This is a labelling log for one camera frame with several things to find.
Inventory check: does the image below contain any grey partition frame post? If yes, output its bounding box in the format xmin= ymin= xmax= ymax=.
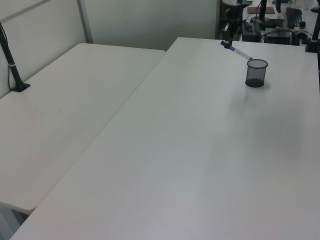
xmin=76 ymin=0 xmax=94 ymax=44

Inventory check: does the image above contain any brown board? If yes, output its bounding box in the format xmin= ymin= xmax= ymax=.
xmin=246 ymin=6 xmax=275 ymax=15

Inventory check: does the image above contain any black camera stand pole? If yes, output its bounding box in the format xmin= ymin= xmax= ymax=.
xmin=0 ymin=21 xmax=31 ymax=94

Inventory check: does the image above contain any white side table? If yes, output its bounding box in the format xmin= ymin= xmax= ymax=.
xmin=0 ymin=42 xmax=167 ymax=215

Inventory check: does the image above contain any silver metal device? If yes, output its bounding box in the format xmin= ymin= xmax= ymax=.
xmin=292 ymin=26 xmax=310 ymax=46

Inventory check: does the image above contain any blue and white marker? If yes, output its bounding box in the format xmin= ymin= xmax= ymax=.
xmin=219 ymin=39 xmax=253 ymax=62

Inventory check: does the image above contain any black equipment case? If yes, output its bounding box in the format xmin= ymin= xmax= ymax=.
xmin=240 ymin=20 xmax=263 ymax=42

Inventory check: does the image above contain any black mesh pen cup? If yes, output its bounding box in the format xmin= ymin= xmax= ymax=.
xmin=244 ymin=58 xmax=269 ymax=88

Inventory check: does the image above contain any black monitor stand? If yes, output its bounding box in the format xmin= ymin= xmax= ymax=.
xmin=250 ymin=0 xmax=268 ymax=25

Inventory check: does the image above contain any black clamp with pole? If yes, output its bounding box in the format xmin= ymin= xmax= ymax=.
xmin=304 ymin=6 xmax=320 ymax=54

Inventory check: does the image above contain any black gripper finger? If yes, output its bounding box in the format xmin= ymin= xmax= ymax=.
xmin=224 ymin=31 xmax=234 ymax=50

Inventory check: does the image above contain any black keyboard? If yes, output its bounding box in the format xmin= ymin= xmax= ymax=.
xmin=284 ymin=7 xmax=305 ymax=29

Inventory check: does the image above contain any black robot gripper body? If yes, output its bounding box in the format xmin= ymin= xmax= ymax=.
xmin=221 ymin=5 xmax=243 ymax=40

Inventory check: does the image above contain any black box device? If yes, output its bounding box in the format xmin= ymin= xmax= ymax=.
xmin=264 ymin=28 xmax=294 ymax=45

